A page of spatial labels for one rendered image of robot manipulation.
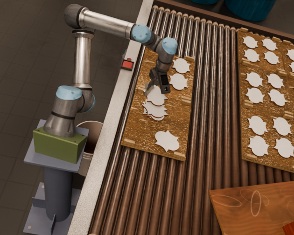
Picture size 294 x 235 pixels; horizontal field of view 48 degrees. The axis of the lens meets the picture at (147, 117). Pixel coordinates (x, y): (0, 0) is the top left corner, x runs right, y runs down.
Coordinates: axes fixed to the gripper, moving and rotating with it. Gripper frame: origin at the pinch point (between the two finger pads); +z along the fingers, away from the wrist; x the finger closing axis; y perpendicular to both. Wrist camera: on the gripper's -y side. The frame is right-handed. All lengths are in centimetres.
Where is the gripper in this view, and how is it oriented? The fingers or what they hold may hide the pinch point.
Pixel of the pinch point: (155, 94)
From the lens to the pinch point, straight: 180.8
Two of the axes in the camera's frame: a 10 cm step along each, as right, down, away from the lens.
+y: -3.1, -7.8, 5.5
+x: -9.3, 1.2, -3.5
